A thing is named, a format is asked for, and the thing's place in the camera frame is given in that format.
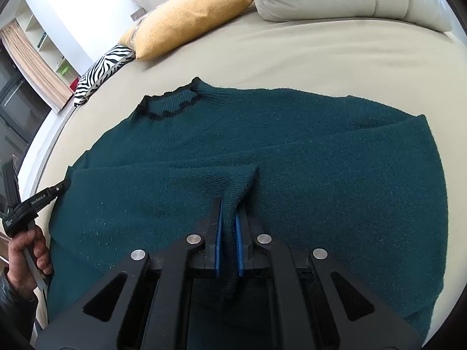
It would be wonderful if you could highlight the white bookshelf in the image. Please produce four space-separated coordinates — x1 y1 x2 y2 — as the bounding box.
15 0 86 93

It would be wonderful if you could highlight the dark teal knit sweater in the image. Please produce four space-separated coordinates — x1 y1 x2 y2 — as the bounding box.
46 77 449 340

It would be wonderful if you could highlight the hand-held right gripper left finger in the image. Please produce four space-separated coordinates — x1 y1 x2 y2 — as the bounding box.
35 197 223 350

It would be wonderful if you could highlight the person's left forearm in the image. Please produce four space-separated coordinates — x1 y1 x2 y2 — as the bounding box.
0 266 50 349

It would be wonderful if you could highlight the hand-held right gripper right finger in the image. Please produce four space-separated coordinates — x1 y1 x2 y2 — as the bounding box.
235 204 424 350

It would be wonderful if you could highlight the beige bed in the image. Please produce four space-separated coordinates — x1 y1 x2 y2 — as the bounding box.
16 7 467 350

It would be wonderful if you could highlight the person's left hand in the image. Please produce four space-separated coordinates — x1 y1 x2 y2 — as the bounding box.
8 226 53 301

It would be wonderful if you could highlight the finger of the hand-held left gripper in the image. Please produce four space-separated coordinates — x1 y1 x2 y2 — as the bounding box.
27 177 72 214

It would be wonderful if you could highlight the zebra striped pillow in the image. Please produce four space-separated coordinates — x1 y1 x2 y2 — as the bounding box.
74 44 136 107

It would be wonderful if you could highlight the dark cabinet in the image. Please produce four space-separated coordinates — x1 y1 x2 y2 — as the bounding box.
0 42 50 176

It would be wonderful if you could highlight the mustard yellow pillow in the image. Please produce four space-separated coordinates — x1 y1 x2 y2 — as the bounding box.
119 0 255 61

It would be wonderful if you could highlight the beige curtain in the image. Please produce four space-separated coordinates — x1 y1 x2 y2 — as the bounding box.
0 20 74 113

